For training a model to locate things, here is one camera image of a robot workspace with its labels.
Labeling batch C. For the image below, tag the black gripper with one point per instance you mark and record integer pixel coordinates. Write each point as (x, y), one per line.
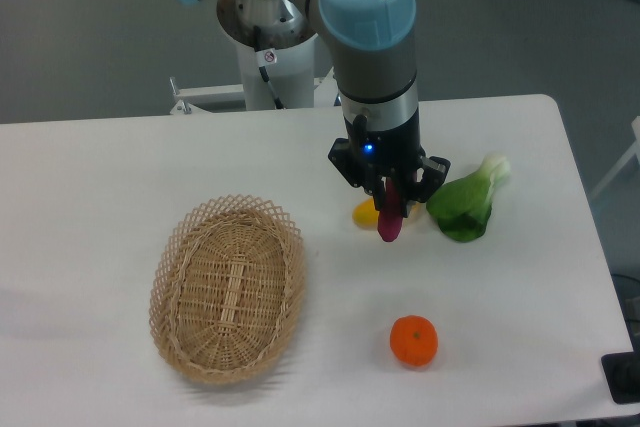
(366, 158)

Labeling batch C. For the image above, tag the purple sweet potato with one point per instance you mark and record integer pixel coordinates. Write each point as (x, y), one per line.
(390, 217)

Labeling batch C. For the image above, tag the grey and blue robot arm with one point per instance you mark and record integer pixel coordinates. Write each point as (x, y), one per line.
(372, 47)

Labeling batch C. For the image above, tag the oval wicker basket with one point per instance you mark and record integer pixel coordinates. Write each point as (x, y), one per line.
(228, 290)

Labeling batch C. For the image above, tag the yellow mango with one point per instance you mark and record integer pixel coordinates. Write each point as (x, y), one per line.
(365, 216)

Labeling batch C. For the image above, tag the green bok choy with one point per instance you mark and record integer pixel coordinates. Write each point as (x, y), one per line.
(462, 208)

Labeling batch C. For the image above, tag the orange tangerine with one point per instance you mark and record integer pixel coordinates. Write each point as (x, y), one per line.
(414, 341)

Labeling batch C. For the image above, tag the black device at table edge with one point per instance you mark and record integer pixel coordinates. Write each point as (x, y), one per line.
(622, 375)

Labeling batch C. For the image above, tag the white mounting bracket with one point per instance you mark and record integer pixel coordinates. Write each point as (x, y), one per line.
(231, 98)

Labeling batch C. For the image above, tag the white frame at right edge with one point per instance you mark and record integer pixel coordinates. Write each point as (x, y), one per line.
(631, 154)

